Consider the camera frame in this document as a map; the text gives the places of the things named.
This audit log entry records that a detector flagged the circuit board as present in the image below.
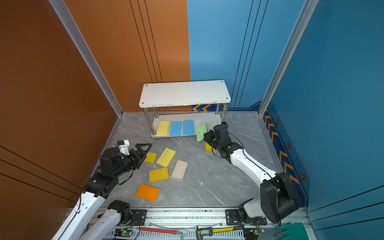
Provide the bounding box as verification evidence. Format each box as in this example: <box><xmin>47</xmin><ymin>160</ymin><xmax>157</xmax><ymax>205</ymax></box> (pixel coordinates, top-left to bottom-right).
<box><xmin>114</xmin><ymin>229</ymin><xmax>133</xmax><ymax>238</ymax></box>
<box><xmin>250</xmin><ymin>228</ymin><xmax>265</xmax><ymax>235</ymax></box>

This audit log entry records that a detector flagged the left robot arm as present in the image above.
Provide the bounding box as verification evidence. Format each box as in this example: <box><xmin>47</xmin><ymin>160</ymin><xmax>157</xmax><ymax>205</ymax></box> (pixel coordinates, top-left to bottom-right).
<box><xmin>53</xmin><ymin>140</ymin><xmax>152</xmax><ymax>240</ymax></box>

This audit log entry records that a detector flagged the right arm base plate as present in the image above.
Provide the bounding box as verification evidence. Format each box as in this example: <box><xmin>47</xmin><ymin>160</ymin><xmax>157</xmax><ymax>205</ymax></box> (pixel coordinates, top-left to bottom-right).
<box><xmin>225</xmin><ymin>209</ymin><xmax>268</xmax><ymax>226</ymax></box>

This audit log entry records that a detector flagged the red-handled tool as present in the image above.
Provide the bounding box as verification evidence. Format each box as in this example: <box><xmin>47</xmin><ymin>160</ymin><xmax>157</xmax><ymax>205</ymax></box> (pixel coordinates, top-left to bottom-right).
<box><xmin>141</xmin><ymin>228</ymin><xmax>178</xmax><ymax>235</ymax></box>

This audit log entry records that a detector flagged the green cellulose sponge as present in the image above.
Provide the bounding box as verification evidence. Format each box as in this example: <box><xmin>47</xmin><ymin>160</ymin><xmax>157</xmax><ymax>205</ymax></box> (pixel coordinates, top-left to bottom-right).
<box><xmin>196</xmin><ymin>124</ymin><xmax>207</xmax><ymax>142</ymax></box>

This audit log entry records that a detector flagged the yellow foam sponge lower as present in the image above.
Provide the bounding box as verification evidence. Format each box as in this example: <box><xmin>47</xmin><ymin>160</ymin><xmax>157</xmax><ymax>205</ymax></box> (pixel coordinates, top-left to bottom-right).
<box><xmin>149</xmin><ymin>167</ymin><xmax>169</xmax><ymax>183</ymax></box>

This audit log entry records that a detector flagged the yellow cellulose sponge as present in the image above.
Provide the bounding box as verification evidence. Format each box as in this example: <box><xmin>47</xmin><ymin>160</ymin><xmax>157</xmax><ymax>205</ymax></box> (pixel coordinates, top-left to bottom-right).
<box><xmin>156</xmin><ymin>148</ymin><xmax>176</xmax><ymax>168</ymax></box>
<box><xmin>156</xmin><ymin>120</ymin><xmax>171</xmax><ymax>136</ymax></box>

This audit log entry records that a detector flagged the digital caliper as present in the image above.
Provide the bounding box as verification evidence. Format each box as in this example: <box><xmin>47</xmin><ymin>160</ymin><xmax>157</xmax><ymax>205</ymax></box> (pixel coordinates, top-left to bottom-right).
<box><xmin>196</xmin><ymin>226</ymin><xmax>244</xmax><ymax>240</ymax></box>

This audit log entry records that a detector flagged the green rubber glove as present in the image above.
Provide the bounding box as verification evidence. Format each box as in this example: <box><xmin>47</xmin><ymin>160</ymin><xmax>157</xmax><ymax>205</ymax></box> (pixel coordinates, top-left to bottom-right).
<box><xmin>276</xmin><ymin>223</ymin><xmax>309</xmax><ymax>240</ymax></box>

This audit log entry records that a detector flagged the thick yellow foam sponge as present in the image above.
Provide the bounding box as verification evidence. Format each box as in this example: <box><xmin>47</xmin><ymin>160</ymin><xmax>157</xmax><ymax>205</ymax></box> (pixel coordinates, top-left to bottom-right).
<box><xmin>205</xmin><ymin>142</ymin><xmax>214</xmax><ymax>152</ymax></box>

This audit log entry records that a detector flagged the right circuit board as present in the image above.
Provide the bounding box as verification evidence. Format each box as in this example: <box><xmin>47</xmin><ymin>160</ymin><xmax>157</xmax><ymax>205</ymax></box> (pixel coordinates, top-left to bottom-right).
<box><xmin>250</xmin><ymin>228</ymin><xmax>265</xmax><ymax>235</ymax></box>

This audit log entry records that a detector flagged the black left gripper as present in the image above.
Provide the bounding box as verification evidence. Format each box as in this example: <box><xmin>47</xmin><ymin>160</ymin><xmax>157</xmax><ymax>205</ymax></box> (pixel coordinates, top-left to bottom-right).
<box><xmin>113</xmin><ymin>143</ymin><xmax>152</xmax><ymax>180</ymax></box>

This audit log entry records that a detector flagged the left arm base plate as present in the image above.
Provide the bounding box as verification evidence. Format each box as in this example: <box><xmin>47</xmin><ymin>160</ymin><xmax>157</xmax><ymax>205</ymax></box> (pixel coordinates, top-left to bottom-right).
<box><xmin>118</xmin><ymin>209</ymin><xmax>147</xmax><ymax>227</ymax></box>

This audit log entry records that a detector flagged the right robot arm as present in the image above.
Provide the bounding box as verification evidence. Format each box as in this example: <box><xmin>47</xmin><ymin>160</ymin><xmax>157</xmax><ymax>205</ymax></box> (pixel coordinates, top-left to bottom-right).
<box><xmin>203</xmin><ymin>122</ymin><xmax>300</xmax><ymax>225</ymax></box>

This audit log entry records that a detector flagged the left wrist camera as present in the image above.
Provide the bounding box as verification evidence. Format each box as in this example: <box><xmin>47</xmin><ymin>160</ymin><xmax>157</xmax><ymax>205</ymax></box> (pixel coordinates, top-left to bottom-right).
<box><xmin>114</xmin><ymin>140</ymin><xmax>130</xmax><ymax>156</ymax></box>

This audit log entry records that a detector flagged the orange foam sponge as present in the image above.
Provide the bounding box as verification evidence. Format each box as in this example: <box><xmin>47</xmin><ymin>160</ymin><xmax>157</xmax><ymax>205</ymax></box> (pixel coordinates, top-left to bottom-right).
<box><xmin>136</xmin><ymin>184</ymin><xmax>160</xmax><ymax>202</ymax></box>

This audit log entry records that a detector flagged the white two-tier shelf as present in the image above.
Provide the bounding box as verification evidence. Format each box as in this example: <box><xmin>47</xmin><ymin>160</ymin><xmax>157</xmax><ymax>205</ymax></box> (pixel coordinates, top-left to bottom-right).
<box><xmin>139</xmin><ymin>80</ymin><xmax>231</xmax><ymax>139</ymax></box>

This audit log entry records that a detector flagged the blue cellulose sponge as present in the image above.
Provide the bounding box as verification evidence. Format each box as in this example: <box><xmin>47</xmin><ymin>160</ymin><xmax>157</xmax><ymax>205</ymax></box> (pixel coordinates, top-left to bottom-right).
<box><xmin>170</xmin><ymin>121</ymin><xmax>182</xmax><ymax>137</ymax></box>
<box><xmin>182</xmin><ymin>120</ymin><xmax>195</xmax><ymax>136</ymax></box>

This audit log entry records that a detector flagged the beige foam sponge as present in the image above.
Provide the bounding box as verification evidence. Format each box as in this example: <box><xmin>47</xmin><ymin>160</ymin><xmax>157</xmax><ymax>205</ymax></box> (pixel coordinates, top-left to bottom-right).
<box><xmin>171</xmin><ymin>160</ymin><xmax>189</xmax><ymax>181</ymax></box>

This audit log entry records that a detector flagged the left circuit board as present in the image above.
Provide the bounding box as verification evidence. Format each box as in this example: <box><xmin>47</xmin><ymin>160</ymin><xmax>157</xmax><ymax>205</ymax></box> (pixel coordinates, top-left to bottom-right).
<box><xmin>114</xmin><ymin>229</ymin><xmax>133</xmax><ymax>238</ymax></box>

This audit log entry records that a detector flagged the aluminium front rail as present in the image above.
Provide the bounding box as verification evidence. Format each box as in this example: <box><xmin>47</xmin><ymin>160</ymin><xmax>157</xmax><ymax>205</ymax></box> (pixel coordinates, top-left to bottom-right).
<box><xmin>83</xmin><ymin>206</ymin><xmax>317</xmax><ymax>240</ymax></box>

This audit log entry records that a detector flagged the small yellow foam sponge left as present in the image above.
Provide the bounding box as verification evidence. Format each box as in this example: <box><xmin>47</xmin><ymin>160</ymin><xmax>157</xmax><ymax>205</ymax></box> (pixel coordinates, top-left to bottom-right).
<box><xmin>144</xmin><ymin>153</ymin><xmax>157</xmax><ymax>164</ymax></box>

